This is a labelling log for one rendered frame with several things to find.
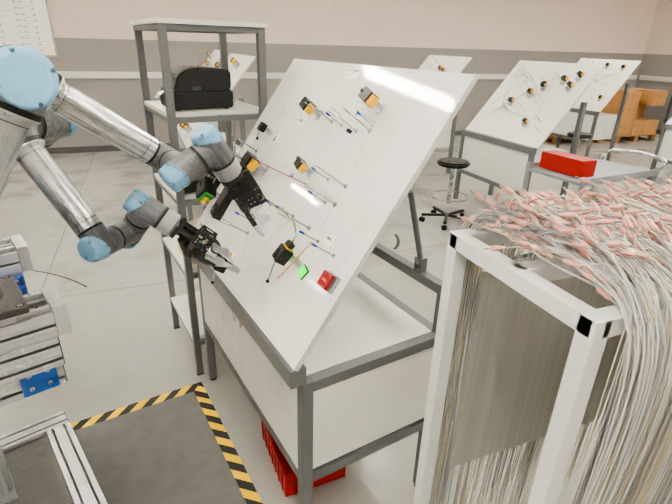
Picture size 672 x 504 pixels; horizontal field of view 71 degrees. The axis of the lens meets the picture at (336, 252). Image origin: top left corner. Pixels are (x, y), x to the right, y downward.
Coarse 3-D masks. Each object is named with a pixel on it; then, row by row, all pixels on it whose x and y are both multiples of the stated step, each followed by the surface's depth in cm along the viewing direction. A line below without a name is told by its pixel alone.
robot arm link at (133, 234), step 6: (126, 216) 138; (120, 222) 138; (126, 222) 138; (120, 228) 136; (126, 228) 137; (132, 228) 139; (138, 228) 139; (144, 228) 140; (126, 234) 136; (132, 234) 139; (138, 234) 141; (126, 240) 136; (132, 240) 139; (138, 240) 144; (126, 246) 139; (132, 246) 144
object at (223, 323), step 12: (204, 276) 231; (204, 288) 236; (204, 300) 241; (216, 300) 219; (204, 312) 246; (216, 312) 224; (228, 312) 205; (216, 324) 228; (228, 324) 208; (216, 336) 233; (228, 336) 213; (228, 348) 217; (240, 360) 203; (240, 372) 206
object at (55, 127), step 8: (48, 112) 131; (48, 120) 131; (56, 120) 133; (64, 120) 136; (48, 128) 131; (56, 128) 134; (64, 128) 137; (72, 128) 140; (48, 136) 133; (56, 136) 137; (64, 136) 141; (48, 144) 140
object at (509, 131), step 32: (544, 64) 525; (576, 64) 489; (512, 96) 537; (544, 96) 499; (576, 96) 467; (480, 128) 549; (512, 128) 510; (544, 128) 476; (576, 128) 482; (480, 160) 546; (512, 160) 498
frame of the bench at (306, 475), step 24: (408, 312) 187; (432, 336) 172; (360, 360) 157; (384, 360) 161; (240, 384) 210; (312, 384) 147; (312, 408) 151; (312, 432) 155; (408, 432) 184; (288, 456) 170; (312, 456) 159; (360, 456) 174; (312, 480) 164
